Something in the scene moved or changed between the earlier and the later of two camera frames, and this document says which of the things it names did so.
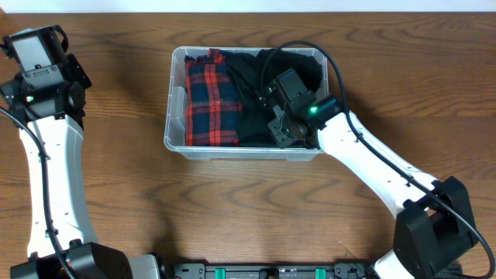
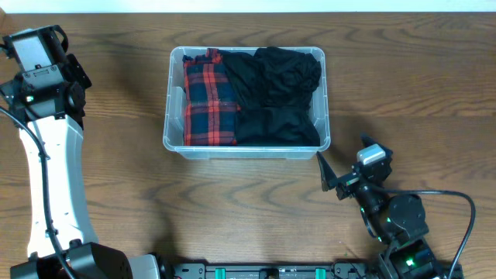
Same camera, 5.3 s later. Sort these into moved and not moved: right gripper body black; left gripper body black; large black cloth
Moved: right gripper body black
Not moved: large black cloth; left gripper body black
